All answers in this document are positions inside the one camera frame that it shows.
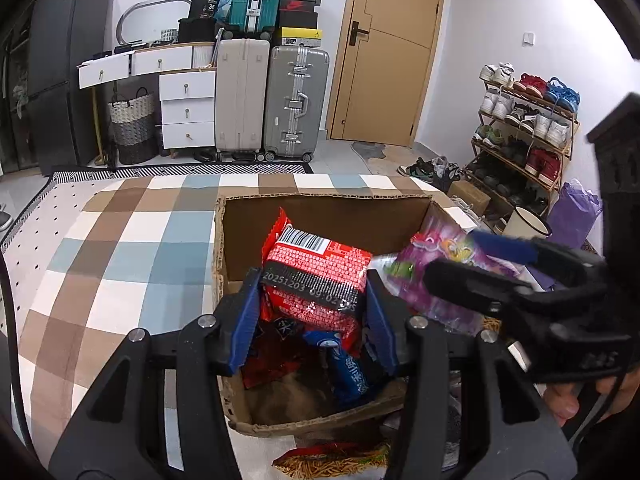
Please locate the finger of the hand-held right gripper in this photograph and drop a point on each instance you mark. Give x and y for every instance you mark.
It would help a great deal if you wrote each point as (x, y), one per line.
(500, 246)
(465, 280)

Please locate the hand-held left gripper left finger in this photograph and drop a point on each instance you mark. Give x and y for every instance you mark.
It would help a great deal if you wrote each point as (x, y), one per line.
(242, 330)

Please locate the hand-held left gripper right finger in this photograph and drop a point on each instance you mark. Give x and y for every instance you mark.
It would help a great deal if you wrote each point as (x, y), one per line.
(380, 330)

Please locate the purple green candy packet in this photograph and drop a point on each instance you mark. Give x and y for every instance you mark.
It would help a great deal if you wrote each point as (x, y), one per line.
(440, 245)

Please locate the blue cookie packet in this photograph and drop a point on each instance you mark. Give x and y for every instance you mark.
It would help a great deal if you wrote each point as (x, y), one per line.
(347, 375)

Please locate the red barcode snack packet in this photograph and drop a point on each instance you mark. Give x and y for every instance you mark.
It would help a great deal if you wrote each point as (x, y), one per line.
(310, 280)

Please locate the brown cardboard box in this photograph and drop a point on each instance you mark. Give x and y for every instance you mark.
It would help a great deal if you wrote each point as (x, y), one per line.
(350, 220)

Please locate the person's right hand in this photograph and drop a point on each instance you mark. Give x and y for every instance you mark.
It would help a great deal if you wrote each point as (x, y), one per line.
(562, 405)

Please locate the white enamel bucket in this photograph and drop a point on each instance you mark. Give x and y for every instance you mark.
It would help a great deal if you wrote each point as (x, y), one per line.
(525, 222)

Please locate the dark red snack packet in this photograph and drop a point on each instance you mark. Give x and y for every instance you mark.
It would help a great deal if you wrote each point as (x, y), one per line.
(275, 355)

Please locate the small cardboard box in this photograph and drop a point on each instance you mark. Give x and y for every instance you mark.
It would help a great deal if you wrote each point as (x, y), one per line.
(470, 197)

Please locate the purple gift bag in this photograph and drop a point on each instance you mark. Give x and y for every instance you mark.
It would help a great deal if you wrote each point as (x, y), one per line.
(572, 215)

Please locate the pair of floor sneakers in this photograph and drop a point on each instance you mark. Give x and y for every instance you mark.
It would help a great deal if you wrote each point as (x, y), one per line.
(425, 170)

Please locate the shoe rack with shoes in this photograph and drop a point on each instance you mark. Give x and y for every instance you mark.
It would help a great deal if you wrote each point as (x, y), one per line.
(545, 125)

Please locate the wooden shoe rack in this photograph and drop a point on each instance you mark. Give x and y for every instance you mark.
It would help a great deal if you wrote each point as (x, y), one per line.
(570, 127)

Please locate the wooden door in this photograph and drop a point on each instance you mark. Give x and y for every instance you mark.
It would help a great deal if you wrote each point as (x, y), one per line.
(385, 60)

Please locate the white drawer desk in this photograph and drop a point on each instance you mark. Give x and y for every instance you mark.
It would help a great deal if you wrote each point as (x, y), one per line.
(187, 110)

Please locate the woven laundry basket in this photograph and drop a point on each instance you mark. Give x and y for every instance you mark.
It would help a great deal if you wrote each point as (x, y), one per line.
(132, 130)

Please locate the beige suitcase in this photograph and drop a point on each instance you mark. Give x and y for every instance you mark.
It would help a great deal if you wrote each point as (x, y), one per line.
(242, 100)

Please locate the silver suitcase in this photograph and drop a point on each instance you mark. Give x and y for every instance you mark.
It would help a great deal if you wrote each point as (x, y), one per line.
(295, 105)

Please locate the wooden broom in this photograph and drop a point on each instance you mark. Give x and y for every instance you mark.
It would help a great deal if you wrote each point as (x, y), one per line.
(99, 130)

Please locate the grey sneaker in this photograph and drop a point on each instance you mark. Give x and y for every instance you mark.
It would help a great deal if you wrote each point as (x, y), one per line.
(5, 219)

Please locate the yellow black shoe box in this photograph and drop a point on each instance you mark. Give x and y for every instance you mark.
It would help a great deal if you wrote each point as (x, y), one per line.
(298, 37)

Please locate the dark grey fridge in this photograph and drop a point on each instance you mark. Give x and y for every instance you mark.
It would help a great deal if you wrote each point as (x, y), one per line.
(65, 85)

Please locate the black storage box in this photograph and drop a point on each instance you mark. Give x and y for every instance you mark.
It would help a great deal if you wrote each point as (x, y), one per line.
(196, 31)

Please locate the striped cup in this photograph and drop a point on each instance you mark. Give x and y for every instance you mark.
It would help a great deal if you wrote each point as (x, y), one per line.
(169, 35)

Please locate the red black shoe box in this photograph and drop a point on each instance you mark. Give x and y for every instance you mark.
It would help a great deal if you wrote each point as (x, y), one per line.
(297, 5)

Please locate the dark glass-door cabinet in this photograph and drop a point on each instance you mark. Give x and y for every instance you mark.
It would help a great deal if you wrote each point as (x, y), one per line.
(15, 100)

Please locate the black printed bag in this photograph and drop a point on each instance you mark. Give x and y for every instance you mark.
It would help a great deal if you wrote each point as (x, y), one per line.
(204, 6)

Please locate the blue plastic bag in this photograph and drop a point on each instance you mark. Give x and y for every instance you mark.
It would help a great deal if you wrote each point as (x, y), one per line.
(225, 2)

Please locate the white light switch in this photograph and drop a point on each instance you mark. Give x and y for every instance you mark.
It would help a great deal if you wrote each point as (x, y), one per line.
(528, 38)

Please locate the oval metal-frame mirror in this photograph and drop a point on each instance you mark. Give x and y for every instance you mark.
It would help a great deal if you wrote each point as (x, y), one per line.
(127, 12)

